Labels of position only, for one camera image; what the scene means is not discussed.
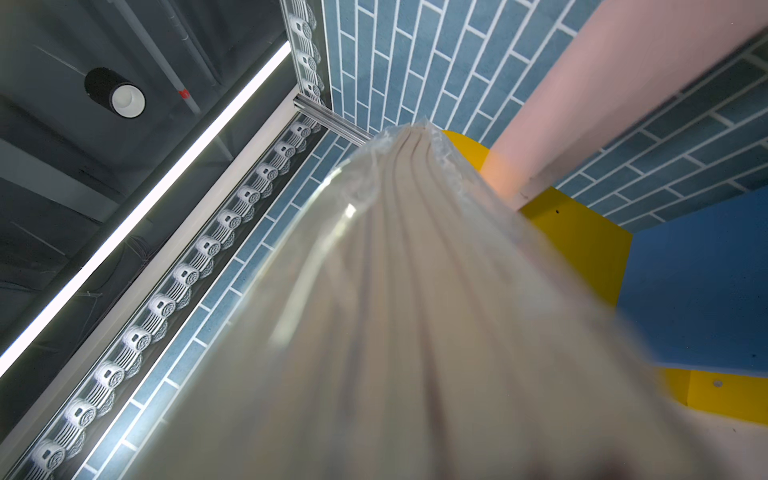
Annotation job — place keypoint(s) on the linear ceiling light strip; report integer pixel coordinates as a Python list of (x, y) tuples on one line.
[(147, 203)]

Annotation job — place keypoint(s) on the yellow pink blue bookshelf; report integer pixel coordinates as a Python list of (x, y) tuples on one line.
[(640, 127)]

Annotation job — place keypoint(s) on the colourful cartoon cover book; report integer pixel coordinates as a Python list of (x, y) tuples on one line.
[(411, 326)]

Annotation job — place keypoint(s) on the top aluminium frame bar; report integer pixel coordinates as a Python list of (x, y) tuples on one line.
[(120, 393)]

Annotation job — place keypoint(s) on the black ceiling spotlight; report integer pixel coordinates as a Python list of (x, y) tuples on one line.
[(115, 93)]

